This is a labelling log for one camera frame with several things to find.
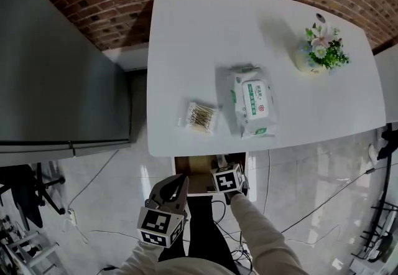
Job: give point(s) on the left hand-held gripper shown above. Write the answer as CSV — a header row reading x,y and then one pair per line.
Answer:
x,y
155,225

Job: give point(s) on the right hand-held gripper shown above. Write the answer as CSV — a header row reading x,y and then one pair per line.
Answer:
x,y
227,180

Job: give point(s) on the white drawer with brown inside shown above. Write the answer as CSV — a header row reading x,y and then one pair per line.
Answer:
x,y
196,171

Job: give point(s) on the person's right forearm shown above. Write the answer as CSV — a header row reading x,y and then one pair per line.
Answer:
x,y
261,230

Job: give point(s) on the person's left forearm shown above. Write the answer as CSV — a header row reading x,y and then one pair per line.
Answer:
x,y
136,261

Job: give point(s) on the person's black trouser legs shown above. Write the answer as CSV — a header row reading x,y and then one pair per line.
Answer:
x,y
202,230

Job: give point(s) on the clear cotton swab packet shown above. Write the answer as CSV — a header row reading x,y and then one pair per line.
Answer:
x,y
200,116

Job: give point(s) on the white wet wipes pack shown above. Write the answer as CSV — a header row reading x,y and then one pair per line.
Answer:
x,y
253,102

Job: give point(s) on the person's grey shirt torso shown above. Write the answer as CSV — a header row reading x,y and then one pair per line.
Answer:
x,y
205,267

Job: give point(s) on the white power strip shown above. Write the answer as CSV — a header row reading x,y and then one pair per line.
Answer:
x,y
71,217

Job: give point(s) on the white desk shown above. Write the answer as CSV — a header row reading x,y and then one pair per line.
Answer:
x,y
192,49

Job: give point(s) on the black office chair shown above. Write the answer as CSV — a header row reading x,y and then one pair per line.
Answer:
x,y
28,193

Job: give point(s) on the flower plant in white pot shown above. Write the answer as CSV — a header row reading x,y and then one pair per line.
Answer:
x,y
323,49

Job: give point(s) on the white metal shelf rack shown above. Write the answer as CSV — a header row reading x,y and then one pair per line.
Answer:
x,y
21,249

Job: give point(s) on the black metal stand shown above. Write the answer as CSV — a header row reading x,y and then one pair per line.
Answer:
x,y
381,224

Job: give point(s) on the grey refrigerator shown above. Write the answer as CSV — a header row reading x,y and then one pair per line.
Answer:
x,y
56,65

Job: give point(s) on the white low wall ledge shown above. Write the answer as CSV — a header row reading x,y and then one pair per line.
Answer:
x,y
127,57

